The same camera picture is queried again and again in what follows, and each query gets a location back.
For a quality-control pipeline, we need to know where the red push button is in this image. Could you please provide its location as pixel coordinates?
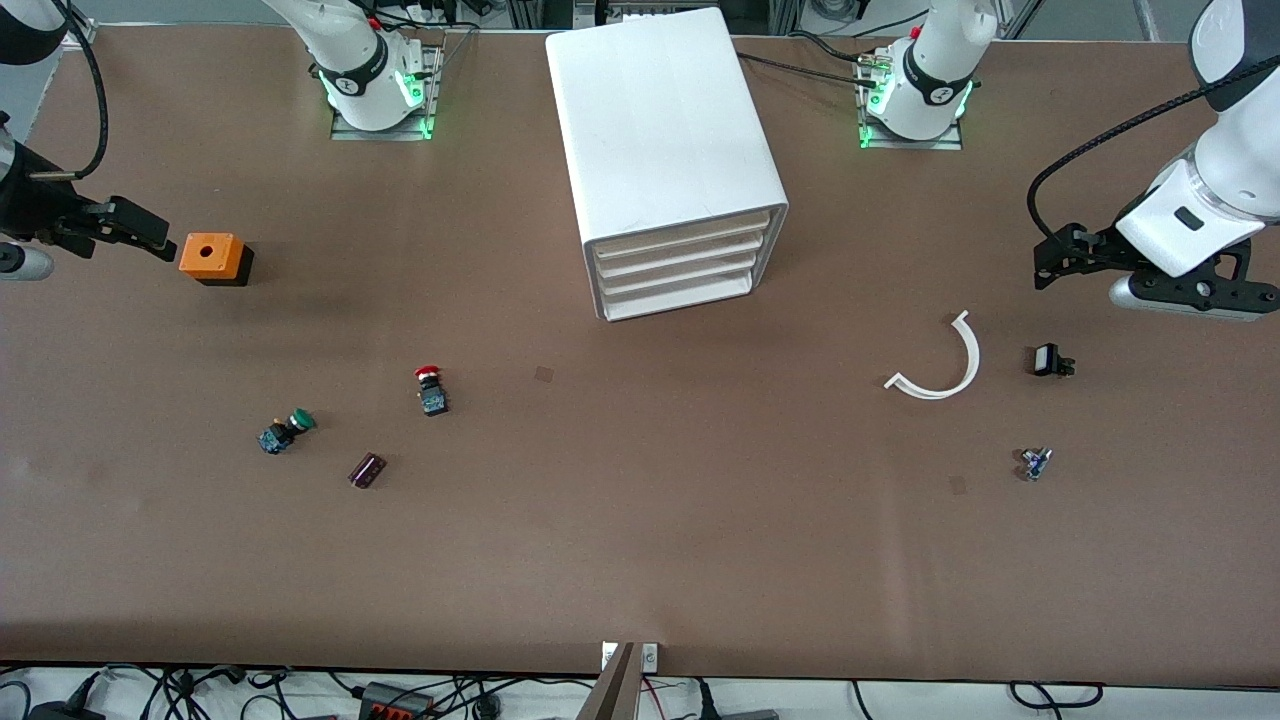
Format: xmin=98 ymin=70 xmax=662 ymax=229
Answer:
xmin=414 ymin=365 xmax=451 ymax=418

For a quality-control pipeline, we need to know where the white plastic drawer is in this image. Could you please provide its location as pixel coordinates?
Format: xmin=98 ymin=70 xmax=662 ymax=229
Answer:
xmin=590 ymin=208 xmax=775 ymax=263
xmin=602 ymin=268 xmax=765 ymax=322
xmin=599 ymin=250 xmax=769 ymax=299
xmin=595 ymin=232 xmax=772 ymax=281

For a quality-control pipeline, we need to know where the green push button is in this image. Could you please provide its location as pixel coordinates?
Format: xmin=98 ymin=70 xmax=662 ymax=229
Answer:
xmin=258 ymin=408 xmax=318 ymax=456

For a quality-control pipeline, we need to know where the white drawer cabinet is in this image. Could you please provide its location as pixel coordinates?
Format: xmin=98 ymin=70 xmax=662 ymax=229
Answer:
xmin=545 ymin=7 xmax=790 ymax=323

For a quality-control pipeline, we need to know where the orange box with hole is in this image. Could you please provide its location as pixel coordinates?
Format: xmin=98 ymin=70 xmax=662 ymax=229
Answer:
xmin=179 ymin=232 xmax=255 ymax=288

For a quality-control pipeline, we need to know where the white curved plastic piece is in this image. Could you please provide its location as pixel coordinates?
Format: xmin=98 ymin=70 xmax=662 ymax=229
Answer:
xmin=884 ymin=310 xmax=982 ymax=402

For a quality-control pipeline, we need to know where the black power strip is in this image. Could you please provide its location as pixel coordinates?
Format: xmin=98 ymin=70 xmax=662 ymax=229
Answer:
xmin=360 ymin=682 xmax=437 ymax=720

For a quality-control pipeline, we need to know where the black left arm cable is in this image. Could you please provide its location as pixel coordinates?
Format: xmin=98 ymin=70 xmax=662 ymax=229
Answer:
xmin=1027 ymin=82 xmax=1280 ymax=241

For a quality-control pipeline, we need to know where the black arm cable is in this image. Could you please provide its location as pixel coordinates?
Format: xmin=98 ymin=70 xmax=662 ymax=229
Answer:
xmin=25 ymin=0 xmax=109 ymax=183
xmin=1027 ymin=82 xmax=1280 ymax=241

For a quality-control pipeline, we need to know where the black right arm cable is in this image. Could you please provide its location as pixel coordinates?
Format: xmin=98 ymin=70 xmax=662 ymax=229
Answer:
xmin=25 ymin=0 xmax=109 ymax=183

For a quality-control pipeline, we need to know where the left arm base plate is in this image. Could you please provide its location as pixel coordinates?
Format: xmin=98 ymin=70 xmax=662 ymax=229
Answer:
xmin=858 ymin=48 xmax=964 ymax=152

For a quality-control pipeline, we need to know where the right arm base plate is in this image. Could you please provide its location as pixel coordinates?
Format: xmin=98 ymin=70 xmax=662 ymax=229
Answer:
xmin=330 ymin=42 xmax=446 ymax=142

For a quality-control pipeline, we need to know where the thick black table cable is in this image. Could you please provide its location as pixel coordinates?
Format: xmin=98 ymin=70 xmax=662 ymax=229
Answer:
xmin=738 ymin=50 xmax=883 ymax=89

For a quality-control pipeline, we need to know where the black cable loop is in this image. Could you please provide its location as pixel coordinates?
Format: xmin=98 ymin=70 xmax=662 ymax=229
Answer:
xmin=1008 ymin=681 xmax=1105 ymax=714

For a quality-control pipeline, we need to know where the brown camera post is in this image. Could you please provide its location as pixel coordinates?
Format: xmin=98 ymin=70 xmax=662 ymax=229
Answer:
xmin=577 ymin=642 xmax=641 ymax=720

